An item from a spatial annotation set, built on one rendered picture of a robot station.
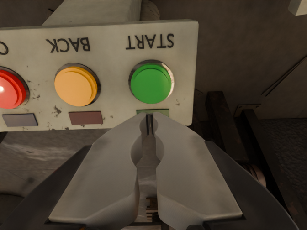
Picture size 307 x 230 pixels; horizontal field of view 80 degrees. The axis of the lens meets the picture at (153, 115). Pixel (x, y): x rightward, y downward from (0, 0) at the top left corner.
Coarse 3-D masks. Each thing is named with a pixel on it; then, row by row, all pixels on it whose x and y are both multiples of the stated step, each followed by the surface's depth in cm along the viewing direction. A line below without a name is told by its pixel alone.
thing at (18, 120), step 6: (6, 114) 21; (12, 114) 20; (18, 114) 20; (24, 114) 20; (30, 114) 20; (6, 120) 21; (12, 120) 21; (18, 120) 21; (24, 120) 21; (30, 120) 21; (36, 120) 21; (12, 126) 21; (18, 126) 21
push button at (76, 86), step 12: (60, 72) 18; (72, 72) 17; (84, 72) 17; (60, 84) 18; (72, 84) 18; (84, 84) 18; (96, 84) 19; (60, 96) 19; (72, 96) 18; (84, 96) 18
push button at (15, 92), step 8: (0, 72) 18; (8, 72) 18; (0, 80) 18; (8, 80) 18; (16, 80) 18; (0, 88) 18; (8, 88) 18; (16, 88) 18; (24, 88) 19; (0, 96) 18; (8, 96) 18; (16, 96) 18; (24, 96) 19; (0, 104) 19; (8, 104) 19; (16, 104) 19
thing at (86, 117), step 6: (72, 114) 20; (78, 114) 20; (84, 114) 20; (90, 114) 20; (96, 114) 20; (72, 120) 21; (78, 120) 21; (84, 120) 21; (90, 120) 21; (96, 120) 21; (102, 120) 21
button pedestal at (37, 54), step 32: (64, 0) 26; (96, 0) 26; (128, 0) 25; (0, 32) 17; (32, 32) 17; (64, 32) 17; (96, 32) 17; (128, 32) 17; (160, 32) 17; (192, 32) 16; (0, 64) 18; (32, 64) 18; (64, 64) 18; (96, 64) 18; (128, 64) 18; (160, 64) 18; (192, 64) 18; (32, 96) 20; (96, 96) 19; (128, 96) 20; (192, 96) 20; (0, 128) 22; (32, 128) 22; (64, 128) 22; (96, 128) 22
